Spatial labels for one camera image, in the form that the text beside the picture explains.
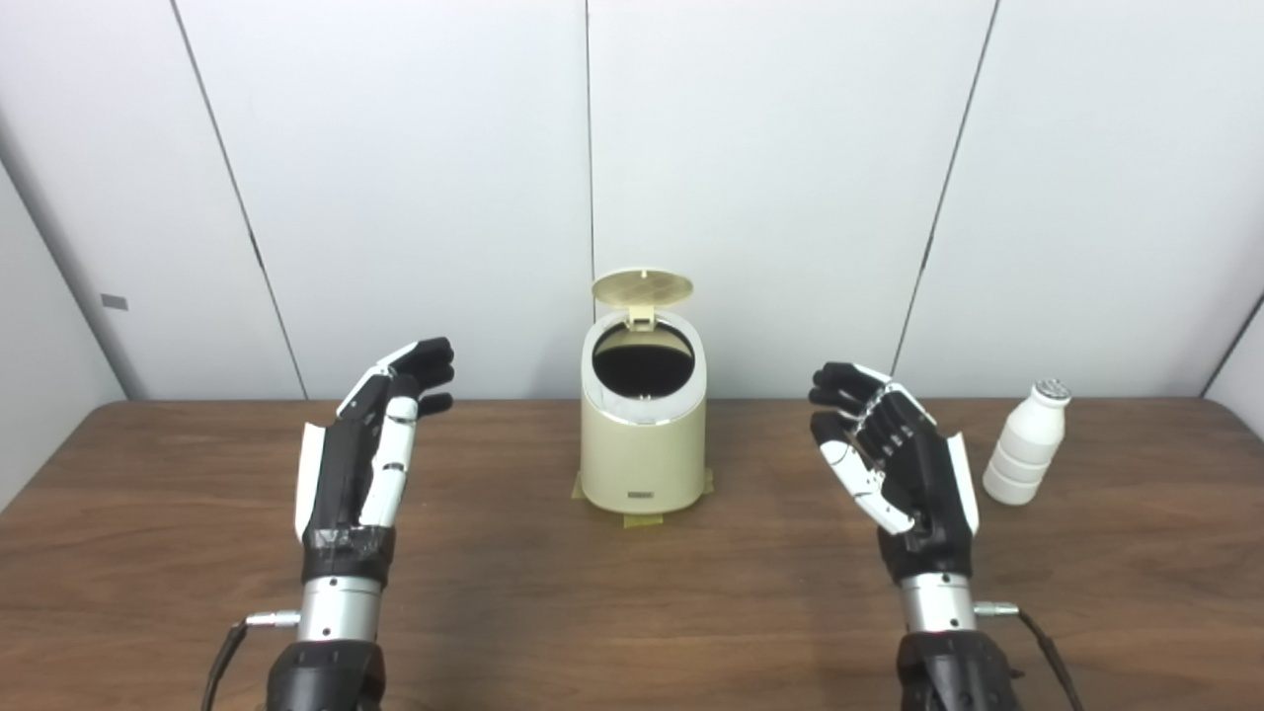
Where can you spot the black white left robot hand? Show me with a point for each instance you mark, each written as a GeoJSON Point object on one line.
{"type": "Point", "coordinates": [346, 484]}

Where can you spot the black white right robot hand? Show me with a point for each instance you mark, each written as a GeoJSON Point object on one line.
{"type": "Point", "coordinates": [928, 494]}

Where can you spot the small white plastic bottle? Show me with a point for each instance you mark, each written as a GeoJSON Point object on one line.
{"type": "Point", "coordinates": [1027, 449]}

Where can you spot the cream-colored round bin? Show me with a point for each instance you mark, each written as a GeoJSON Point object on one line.
{"type": "Point", "coordinates": [642, 454]}

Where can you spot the cream round bin lid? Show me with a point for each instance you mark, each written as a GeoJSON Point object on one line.
{"type": "Point", "coordinates": [642, 288]}

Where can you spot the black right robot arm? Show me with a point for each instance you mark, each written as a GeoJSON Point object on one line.
{"type": "Point", "coordinates": [943, 632]}

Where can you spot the small grey wall label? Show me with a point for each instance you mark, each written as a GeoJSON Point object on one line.
{"type": "Point", "coordinates": [115, 301]}

